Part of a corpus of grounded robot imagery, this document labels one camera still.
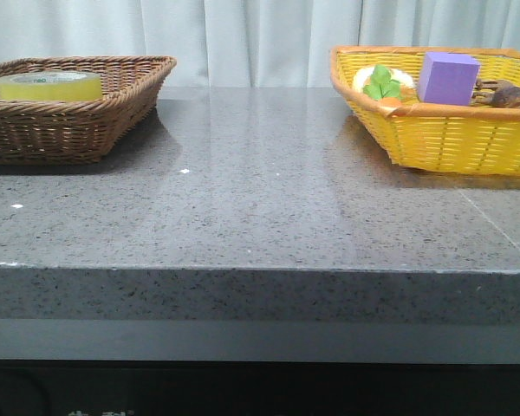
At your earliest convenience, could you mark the yellow woven basket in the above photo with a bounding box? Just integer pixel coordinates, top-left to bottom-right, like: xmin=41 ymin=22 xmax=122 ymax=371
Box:
xmin=330 ymin=46 xmax=520 ymax=176

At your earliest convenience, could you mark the toy bread roll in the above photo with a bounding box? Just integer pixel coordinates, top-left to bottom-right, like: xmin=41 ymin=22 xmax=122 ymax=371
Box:
xmin=351 ymin=66 xmax=415 ymax=93

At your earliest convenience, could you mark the purple foam block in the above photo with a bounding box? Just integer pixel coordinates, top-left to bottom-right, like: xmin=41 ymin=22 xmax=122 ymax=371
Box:
xmin=417 ymin=51 xmax=481 ymax=106

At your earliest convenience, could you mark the pale grey curtain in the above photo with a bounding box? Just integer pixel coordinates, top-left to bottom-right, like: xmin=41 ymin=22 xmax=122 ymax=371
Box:
xmin=0 ymin=1 xmax=520 ymax=88

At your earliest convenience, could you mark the yellow packing tape roll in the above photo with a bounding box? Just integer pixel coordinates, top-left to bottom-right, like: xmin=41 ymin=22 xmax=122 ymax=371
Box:
xmin=0 ymin=70 xmax=102 ymax=101

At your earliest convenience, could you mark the brown toy animal figure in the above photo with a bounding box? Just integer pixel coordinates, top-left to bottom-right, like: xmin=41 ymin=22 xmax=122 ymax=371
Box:
xmin=471 ymin=80 xmax=520 ymax=109

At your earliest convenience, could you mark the orange toy carrot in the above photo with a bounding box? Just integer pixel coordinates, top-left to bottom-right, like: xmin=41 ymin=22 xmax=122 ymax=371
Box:
xmin=362 ymin=64 xmax=401 ymax=101

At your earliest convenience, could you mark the brown wicker basket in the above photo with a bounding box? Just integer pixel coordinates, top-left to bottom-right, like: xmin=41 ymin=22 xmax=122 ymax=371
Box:
xmin=0 ymin=55 xmax=177 ymax=166

